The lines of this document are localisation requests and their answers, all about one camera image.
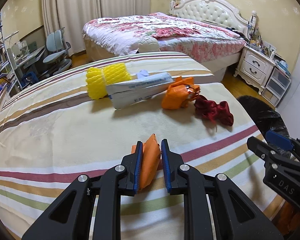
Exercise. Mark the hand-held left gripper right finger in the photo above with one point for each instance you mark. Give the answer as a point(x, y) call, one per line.
point(166, 165)

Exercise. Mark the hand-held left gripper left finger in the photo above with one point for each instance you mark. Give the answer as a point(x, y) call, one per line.
point(137, 165)

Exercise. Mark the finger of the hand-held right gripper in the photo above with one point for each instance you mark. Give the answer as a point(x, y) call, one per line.
point(280, 138)
point(258, 146)

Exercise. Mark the orange paper piece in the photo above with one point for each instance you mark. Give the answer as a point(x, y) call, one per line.
point(151, 162)

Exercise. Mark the black bag trash bin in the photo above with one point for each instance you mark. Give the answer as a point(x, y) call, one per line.
point(260, 112)

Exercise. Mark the dark red wrapper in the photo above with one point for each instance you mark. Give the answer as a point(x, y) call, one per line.
point(215, 111)

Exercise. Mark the orange plastic bag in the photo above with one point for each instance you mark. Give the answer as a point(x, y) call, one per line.
point(175, 95)

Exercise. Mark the white cardboard carton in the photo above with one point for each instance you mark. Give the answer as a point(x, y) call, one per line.
point(135, 92)

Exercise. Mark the lilac tissue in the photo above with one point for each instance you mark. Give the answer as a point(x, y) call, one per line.
point(142, 75)

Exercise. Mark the yellow foam fruit net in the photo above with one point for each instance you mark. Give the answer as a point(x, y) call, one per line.
point(100, 82)

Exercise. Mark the orange cloth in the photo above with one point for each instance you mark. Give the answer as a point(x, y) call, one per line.
point(288, 215)

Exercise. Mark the clear plastic drawer unit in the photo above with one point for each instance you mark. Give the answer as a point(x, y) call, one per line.
point(276, 85)

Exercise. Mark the blue tissue box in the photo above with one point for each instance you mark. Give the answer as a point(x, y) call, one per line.
point(283, 65)

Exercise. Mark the white nightstand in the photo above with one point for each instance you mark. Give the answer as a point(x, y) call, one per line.
point(255, 65)

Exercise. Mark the pile of small toiletries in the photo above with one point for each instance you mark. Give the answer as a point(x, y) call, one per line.
point(262, 46)

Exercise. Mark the dark cloth pile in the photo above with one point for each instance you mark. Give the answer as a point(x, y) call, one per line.
point(236, 31)

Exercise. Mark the floral quilt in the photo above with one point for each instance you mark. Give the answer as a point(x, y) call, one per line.
point(165, 30)

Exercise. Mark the blue crate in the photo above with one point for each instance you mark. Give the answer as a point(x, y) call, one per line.
point(28, 78)

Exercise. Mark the grey desk chair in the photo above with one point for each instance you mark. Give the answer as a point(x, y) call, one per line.
point(56, 40)

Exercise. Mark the grey study desk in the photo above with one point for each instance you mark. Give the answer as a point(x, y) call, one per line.
point(32, 53)

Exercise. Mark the white desk lamp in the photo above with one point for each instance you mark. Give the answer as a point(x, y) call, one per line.
point(10, 56)

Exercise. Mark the white tufted bed frame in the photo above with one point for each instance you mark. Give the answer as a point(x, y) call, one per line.
point(210, 10)

